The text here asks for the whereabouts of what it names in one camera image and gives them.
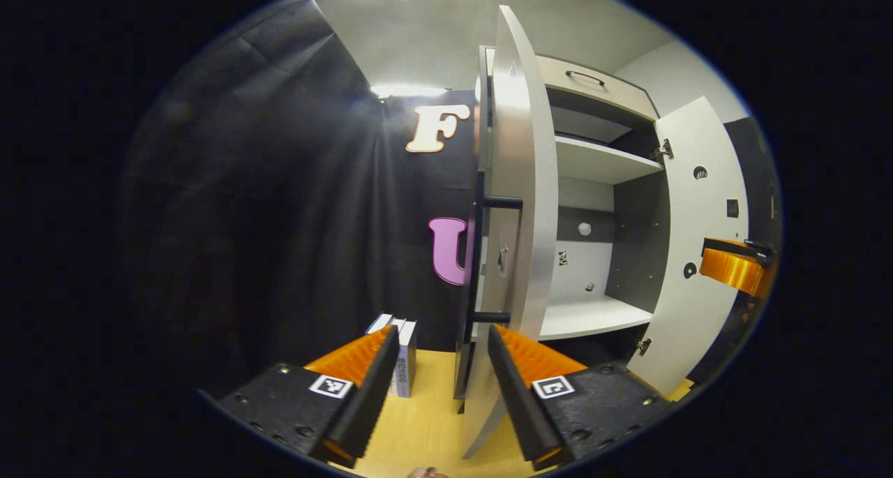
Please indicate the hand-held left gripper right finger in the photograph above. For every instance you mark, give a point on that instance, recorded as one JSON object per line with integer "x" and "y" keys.
{"x": 520, "y": 394}

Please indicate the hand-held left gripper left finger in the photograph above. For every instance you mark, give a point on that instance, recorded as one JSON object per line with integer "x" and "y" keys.
{"x": 363, "y": 394}

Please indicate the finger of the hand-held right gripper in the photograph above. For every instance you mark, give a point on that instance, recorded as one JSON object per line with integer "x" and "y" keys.
{"x": 732, "y": 269}

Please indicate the white door with headphones sticker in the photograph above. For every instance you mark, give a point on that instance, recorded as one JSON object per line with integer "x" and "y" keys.
{"x": 698, "y": 269}

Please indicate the white double-door shoe cabinet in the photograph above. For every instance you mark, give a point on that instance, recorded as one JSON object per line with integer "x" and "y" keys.
{"x": 635, "y": 241}

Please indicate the white door with camera sticker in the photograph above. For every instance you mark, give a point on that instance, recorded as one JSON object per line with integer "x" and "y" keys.
{"x": 530, "y": 150}

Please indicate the white cabinet shelf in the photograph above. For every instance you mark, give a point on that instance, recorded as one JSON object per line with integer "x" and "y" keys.
{"x": 600, "y": 160}
{"x": 593, "y": 317}

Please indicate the metal door hinge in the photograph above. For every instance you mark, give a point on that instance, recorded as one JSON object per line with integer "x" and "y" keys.
{"x": 644, "y": 347}
{"x": 664, "y": 150}

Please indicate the grey cabinet shelf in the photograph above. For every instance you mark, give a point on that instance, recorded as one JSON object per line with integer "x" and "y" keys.
{"x": 586, "y": 125}

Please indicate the white cabinet drawer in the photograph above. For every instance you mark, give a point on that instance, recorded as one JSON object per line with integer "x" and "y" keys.
{"x": 614, "y": 94}

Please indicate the white blue printed box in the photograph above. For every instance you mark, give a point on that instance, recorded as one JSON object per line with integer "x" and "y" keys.
{"x": 382, "y": 321}
{"x": 406, "y": 359}

